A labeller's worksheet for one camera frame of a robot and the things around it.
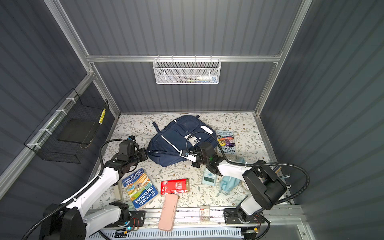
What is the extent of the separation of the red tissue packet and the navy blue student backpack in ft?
0.34

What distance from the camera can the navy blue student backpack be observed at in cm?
86

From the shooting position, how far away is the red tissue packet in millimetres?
833

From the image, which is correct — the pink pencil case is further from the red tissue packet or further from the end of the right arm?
the end of the right arm
